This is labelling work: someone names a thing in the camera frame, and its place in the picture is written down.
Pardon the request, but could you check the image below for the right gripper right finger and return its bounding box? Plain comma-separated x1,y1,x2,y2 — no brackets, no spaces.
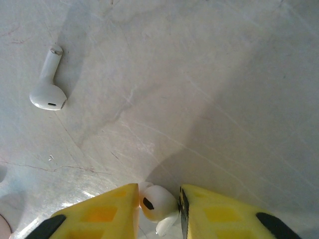
179,184,304,239

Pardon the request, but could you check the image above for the white wireless earbud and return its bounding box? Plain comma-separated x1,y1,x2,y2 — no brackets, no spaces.
29,44,68,112
138,181,179,237

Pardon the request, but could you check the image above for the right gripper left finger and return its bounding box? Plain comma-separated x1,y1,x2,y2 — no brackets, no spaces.
24,183,140,239

